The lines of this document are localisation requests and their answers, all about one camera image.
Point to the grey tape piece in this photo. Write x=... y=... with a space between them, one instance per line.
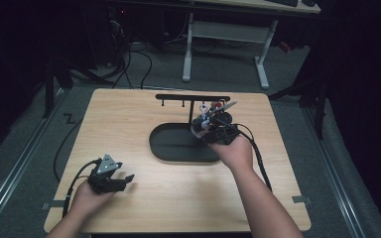
x=53 y=205
x=301 y=199

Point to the dark computer tower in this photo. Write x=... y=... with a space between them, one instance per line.
x=117 y=33

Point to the person's left hand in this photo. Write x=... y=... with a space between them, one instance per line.
x=86 y=200

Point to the black metal stand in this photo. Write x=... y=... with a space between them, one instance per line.
x=49 y=89

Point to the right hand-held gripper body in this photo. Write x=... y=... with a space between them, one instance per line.
x=223 y=134

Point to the white desk frame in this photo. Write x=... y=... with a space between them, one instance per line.
x=226 y=31

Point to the person's right hand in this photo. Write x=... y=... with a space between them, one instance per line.
x=234 y=155

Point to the black key rack with tray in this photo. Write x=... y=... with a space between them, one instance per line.
x=178 y=145

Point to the small red object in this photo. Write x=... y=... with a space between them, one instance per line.
x=285 y=47

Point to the metal floor rail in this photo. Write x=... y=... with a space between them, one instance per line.
x=16 y=165
x=337 y=178

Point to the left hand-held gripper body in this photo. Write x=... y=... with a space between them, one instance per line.
x=104 y=181

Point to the black tripod stand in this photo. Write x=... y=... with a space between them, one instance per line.
x=320 y=105

